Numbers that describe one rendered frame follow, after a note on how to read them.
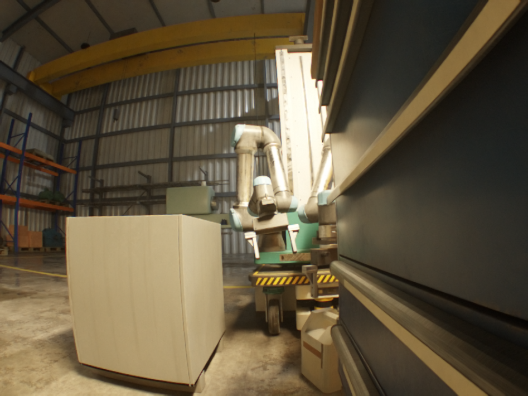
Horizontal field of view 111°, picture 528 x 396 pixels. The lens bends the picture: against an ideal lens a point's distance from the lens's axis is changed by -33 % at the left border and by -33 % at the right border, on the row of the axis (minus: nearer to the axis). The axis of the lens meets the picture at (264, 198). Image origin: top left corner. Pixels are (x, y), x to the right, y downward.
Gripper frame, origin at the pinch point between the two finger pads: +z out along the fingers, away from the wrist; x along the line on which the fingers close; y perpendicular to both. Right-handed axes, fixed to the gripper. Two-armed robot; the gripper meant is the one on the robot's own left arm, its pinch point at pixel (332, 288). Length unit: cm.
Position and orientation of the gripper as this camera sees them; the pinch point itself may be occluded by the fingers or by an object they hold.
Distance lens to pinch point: 89.9
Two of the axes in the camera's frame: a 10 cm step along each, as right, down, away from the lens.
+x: 9.5, 0.1, 3.1
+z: 0.4, 9.9, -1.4
